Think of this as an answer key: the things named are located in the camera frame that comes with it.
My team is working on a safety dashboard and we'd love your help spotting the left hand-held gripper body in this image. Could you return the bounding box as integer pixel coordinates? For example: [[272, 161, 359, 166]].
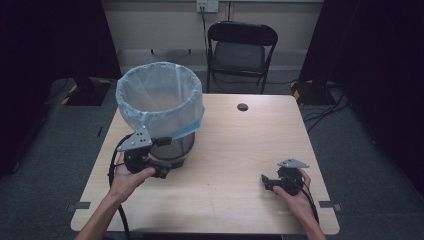
[[116, 125, 174, 178]]

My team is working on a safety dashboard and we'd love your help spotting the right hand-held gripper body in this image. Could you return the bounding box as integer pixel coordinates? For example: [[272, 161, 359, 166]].
[[275, 157, 310, 197]]

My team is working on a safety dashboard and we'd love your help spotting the metal mesh trash bin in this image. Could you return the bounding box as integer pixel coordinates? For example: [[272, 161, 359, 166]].
[[146, 131, 196, 169]]

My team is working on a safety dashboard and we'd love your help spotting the translucent plastic bin bag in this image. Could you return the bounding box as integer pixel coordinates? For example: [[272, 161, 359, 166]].
[[115, 61, 206, 141]]

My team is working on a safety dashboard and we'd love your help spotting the person's right hand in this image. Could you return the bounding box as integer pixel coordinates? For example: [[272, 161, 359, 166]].
[[272, 167, 316, 222]]

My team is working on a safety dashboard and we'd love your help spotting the person's left hand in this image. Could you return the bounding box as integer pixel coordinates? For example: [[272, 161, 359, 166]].
[[107, 153, 157, 205]]

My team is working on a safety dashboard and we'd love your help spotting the grey tape strip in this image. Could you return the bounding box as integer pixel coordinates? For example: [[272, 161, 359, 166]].
[[65, 201, 92, 213], [318, 200, 343, 212]]

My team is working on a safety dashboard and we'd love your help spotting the black stand base striped tape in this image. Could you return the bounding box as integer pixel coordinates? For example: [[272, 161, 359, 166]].
[[290, 79, 335, 107], [60, 76, 113, 107]]

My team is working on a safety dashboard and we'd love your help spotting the black folding chair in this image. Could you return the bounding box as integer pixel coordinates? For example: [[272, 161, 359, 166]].
[[206, 20, 279, 95]]

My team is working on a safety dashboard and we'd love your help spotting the dark curtain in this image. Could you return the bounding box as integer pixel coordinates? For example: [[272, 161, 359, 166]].
[[0, 0, 122, 183], [299, 0, 424, 196]]

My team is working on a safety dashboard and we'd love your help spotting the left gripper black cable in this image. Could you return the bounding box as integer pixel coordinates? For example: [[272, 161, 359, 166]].
[[107, 133, 135, 240]]

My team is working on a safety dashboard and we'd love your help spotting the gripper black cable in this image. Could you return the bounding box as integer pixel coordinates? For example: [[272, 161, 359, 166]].
[[292, 174, 320, 225], [107, 133, 135, 240]]

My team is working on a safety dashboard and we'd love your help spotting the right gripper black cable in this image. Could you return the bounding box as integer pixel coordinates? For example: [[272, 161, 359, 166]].
[[292, 174, 320, 225]]

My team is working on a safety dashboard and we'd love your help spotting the bundle of black floor cables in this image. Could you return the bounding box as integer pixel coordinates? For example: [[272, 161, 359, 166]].
[[301, 84, 350, 134]]

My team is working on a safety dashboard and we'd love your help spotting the black power cable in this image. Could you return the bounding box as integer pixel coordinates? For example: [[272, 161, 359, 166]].
[[199, 5, 210, 56]]

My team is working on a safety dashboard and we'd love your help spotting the white wall outlet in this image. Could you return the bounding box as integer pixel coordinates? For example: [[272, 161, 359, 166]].
[[196, 0, 220, 14]]

